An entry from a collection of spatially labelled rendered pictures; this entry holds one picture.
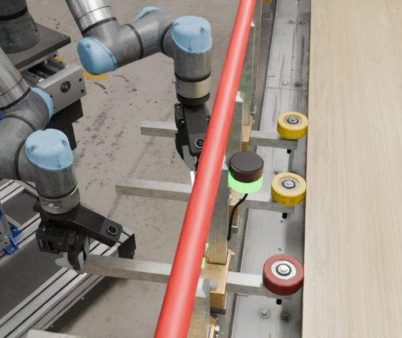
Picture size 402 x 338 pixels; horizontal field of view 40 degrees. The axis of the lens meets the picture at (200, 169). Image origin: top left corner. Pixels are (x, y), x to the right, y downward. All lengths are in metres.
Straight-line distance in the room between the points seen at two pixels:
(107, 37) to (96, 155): 1.76
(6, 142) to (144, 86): 2.31
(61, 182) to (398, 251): 0.68
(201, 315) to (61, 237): 0.38
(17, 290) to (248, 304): 0.92
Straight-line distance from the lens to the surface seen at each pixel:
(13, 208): 2.31
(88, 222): 1.09
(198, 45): 1.06
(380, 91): 1.65
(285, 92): 2.10
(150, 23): 1.13
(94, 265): 1.18
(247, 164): 0.95
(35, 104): 1.11
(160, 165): 2.70
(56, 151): 0.96
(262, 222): 1.57
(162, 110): 3.08
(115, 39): 1.09
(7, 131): 1.05
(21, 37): 1.56
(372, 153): 1.41
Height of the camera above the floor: 1.76
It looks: 41 degrees down
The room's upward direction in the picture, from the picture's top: 1 degrees counter-clockwise
